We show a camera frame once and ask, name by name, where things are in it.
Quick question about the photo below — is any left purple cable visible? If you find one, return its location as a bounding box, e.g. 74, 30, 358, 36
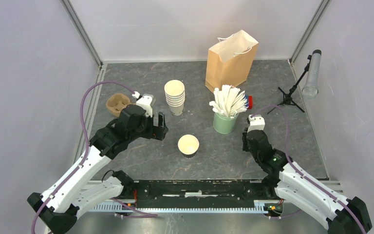
30, 80, 158, 234

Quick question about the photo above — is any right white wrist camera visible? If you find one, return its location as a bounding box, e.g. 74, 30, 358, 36
247, 115, 265, 132

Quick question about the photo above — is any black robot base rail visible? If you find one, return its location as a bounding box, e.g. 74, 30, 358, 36
117, 179, 280, 209

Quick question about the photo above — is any green straw holder cup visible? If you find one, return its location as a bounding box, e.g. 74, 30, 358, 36
213, 113, 239, 134

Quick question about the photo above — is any stack of white paper cups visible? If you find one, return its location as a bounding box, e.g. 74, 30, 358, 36
164, 79, 185, 116

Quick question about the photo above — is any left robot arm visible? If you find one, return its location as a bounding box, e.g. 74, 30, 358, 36
27, 104, 168, 234

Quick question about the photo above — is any red and blue small box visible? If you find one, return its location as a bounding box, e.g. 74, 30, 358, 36
245, 95, 253, 110

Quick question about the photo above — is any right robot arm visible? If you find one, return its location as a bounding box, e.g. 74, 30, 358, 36
243, 130, 373, 234

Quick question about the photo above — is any silver microphone on tripod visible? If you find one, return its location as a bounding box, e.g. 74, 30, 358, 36
267, 49, 322, 114

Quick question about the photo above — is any brown paper takeout bag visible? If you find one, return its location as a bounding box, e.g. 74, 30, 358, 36
205, 30, 259, 92

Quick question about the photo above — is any bundle of wrapped paper straws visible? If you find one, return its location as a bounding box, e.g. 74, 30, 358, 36
209, 85, 248, 117

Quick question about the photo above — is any single white paper cup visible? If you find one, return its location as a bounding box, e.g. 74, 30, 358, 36
177, 135, 200, 158

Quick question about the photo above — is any stack of pulp cup carriers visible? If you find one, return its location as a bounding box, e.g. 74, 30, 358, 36
106, 93, 131, 117

